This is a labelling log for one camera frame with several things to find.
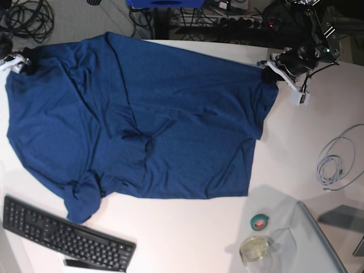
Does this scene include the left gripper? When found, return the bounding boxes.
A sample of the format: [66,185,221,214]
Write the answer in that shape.
[261,47,320,84]

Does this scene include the dark blue t-shirt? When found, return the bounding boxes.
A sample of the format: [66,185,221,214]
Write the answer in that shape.
[6,32,278,224]

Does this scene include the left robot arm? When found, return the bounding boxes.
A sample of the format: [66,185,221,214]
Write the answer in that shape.
[262,1,340,81]

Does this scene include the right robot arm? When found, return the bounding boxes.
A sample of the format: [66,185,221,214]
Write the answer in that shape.
[1,31,34,65]

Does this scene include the black power strip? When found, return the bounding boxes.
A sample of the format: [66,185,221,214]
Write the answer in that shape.
[197,15,266,29]

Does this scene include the blue box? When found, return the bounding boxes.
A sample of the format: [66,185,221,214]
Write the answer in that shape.
[126,0,205,9]

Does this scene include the green and red tape roll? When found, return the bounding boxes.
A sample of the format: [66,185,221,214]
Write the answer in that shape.
[250,214,270,231]

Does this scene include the clear glass bottle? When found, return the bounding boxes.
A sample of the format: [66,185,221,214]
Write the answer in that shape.
[239,236,274,272]

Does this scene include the black computer keyboard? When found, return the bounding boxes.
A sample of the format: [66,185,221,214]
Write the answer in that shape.
[3,196,137,272]

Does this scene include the coiled black floor cable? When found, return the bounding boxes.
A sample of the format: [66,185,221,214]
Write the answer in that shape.
[0,0,55,44]

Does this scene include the coiled grey cable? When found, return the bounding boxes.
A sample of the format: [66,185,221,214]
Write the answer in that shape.
[316,123,364,192]

